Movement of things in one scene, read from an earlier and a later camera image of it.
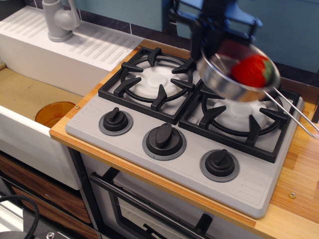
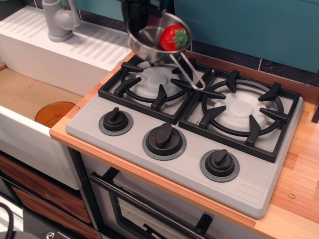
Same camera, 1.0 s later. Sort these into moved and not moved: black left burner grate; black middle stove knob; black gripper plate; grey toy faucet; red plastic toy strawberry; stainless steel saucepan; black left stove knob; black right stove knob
Moved: red plastic toy strawberry; black gripper plate; stainless steel saucepan
Not moved: black left burner grate; black left stove knob; grey toy faucet; black middle stove knob; black right stove knob
